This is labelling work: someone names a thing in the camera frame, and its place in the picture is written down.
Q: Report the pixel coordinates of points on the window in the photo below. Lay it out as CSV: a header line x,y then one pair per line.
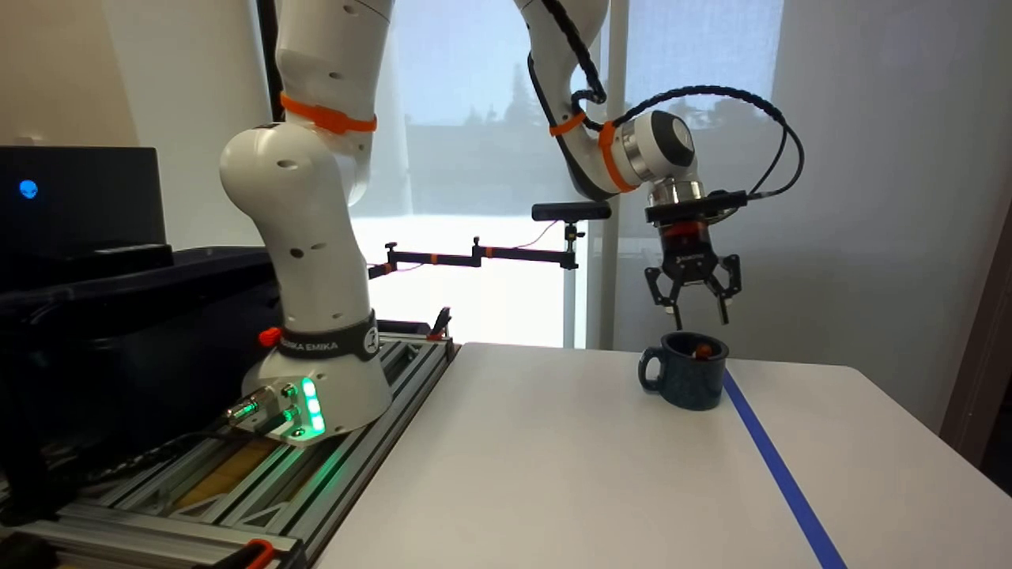
x,y
553,158

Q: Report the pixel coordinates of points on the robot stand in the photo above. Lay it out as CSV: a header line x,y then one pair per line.
x,y
237,482

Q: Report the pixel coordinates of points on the dark blue speckled mug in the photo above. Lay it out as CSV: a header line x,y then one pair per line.
x,y
688,375

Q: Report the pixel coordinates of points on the black bin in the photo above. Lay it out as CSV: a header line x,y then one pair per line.
x,y
134,316

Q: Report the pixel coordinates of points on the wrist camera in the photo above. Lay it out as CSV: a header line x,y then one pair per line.
x,y
696,207

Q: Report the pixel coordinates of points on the black laptop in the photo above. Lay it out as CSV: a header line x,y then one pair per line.
x,y
79,205

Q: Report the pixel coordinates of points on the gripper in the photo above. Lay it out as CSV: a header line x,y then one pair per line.
x,y
689,249

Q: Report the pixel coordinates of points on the blue tape strip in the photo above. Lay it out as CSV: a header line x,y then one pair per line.
x,y
779,470

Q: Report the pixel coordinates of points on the orange marker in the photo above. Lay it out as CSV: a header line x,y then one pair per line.
x,y
702,348

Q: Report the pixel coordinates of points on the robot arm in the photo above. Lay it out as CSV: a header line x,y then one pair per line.
x,y
316,237

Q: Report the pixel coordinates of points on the camera on mount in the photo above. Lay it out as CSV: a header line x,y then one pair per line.
x,y
506,251

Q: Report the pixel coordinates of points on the red clamp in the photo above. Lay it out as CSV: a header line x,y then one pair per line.
x,y
251,553
440,322

